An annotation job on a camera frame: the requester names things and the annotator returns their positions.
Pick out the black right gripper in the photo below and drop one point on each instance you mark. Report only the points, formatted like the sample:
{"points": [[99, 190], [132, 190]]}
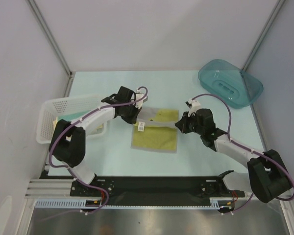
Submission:
{"points": [[186, 125]]}

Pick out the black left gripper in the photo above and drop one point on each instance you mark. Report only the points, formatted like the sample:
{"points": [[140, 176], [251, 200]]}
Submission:
{"points": [[132, 120]]}

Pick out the grey yellow towel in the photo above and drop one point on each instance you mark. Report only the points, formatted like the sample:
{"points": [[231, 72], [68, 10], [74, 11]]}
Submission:
{"points": [[155, 130]]}

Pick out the green towel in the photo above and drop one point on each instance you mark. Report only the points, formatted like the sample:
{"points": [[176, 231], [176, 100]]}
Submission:
{"points": [[70, 117]]}

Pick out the yellow face towel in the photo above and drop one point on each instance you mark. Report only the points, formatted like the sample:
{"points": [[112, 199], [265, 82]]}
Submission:
{"points": [[91, 128]]}

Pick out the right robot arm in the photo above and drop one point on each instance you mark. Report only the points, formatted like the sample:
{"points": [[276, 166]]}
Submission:
{"points": [[267, 177]]}

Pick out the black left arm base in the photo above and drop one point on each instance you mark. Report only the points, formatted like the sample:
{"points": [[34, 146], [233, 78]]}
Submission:
{"points": [[94, 189]]}

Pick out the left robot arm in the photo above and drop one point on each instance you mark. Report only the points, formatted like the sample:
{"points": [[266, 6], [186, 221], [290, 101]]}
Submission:
{"points": [[68, 144]]}

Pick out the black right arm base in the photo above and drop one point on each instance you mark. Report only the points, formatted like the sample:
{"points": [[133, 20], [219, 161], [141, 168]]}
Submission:
{"points": [[215, 187]]}

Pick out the teal plastic basin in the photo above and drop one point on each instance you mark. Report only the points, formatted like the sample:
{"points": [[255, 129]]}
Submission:
{"points": [[238, 88]]}

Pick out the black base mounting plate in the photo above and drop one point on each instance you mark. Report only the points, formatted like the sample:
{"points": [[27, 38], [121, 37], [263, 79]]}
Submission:
{"points": [[142, 196]]}

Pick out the white perforated plastic basket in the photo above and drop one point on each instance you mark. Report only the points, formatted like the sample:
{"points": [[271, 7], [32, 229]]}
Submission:
{"points": [[51, 109]]}

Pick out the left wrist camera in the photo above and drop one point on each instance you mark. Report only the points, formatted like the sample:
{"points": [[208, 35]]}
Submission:
{"points": [[141, 97]]}

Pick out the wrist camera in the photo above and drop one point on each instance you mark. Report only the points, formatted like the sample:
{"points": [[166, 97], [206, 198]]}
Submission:
{"points": [[141, 97], [193, 105]]}

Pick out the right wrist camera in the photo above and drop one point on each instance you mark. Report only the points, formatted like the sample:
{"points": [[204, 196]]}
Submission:
{"points": [[193, 105]]}

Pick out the light blue cable duct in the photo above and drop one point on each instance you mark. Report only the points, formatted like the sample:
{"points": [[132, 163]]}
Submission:
{"points": [[92, 204]]}

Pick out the aluminium front frame rail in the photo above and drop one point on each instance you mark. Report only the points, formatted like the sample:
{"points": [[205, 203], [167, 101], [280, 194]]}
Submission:
{"points": [[51, 188]]}

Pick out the left rear aluminium post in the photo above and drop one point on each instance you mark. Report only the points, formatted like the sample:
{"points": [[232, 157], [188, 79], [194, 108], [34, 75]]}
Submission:
{"points": [[49, 35]]}

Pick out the aluminium post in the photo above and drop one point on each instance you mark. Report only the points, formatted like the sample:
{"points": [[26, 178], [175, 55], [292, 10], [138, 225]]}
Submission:
{"points": [[265, 30], [49, 35]]}

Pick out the right rear aluminium post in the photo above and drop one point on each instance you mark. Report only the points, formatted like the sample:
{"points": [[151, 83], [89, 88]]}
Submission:
{"points": [[265, 30]]}

